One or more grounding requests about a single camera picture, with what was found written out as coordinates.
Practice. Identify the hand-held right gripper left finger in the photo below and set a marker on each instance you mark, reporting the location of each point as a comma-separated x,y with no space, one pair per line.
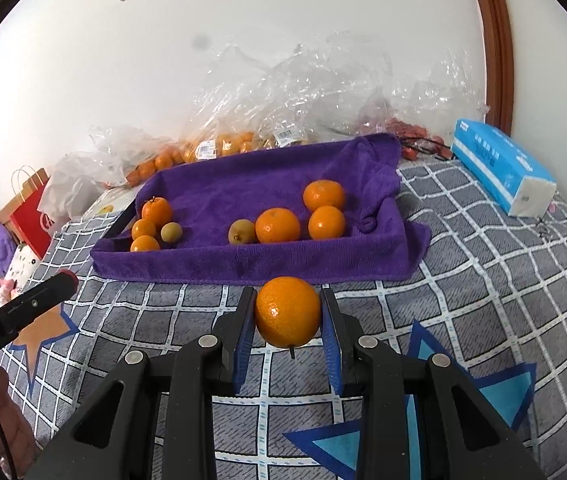
242,350

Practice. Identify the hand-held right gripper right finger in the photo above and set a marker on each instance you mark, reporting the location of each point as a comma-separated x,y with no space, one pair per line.
334,355

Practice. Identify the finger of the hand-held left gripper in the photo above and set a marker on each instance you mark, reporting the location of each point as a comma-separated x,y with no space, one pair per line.
38,307

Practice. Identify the green yellow plum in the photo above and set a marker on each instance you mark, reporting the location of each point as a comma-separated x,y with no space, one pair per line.
242,231

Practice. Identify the large orange mandarin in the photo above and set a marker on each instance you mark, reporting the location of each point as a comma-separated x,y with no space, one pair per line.
277,225

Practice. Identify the small green plum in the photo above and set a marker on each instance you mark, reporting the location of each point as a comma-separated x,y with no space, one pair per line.
171,232

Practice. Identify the purple towel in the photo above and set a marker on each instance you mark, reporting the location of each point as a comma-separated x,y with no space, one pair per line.
263,180

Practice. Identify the pile of small red fruits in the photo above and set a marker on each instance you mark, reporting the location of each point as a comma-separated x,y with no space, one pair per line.
408,130

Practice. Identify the person's left hand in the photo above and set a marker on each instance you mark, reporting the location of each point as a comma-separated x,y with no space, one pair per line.
5,420

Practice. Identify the white pillow black prints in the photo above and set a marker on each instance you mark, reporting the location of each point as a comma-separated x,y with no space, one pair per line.
22,260

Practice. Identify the red paper bag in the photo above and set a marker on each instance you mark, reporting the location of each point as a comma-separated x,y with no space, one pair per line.
30,220

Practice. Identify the wooden headboard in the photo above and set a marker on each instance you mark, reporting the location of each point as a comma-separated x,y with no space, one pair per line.
5,207

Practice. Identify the grey translucent plastic bag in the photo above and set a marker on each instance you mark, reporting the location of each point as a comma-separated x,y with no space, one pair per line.
68,185

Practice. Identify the grey checked blanket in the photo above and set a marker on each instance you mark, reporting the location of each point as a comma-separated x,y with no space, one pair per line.
463,285

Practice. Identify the pile of small tangerines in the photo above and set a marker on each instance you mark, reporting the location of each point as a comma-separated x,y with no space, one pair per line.
163,162

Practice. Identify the pile of bagged oranges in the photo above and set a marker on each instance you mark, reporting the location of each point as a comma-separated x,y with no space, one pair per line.
228,144

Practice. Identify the clear plastic bags of oranges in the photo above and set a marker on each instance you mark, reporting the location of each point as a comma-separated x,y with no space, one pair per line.
243,100

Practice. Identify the blue tissue pack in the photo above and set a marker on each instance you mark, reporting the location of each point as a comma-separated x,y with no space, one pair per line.
493,160

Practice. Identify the crumpled clear plastic bag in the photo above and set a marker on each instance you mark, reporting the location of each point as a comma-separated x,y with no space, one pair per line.
413,90

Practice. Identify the brown wooden door frame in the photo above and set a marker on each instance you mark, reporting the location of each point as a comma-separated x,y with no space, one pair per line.
496,45

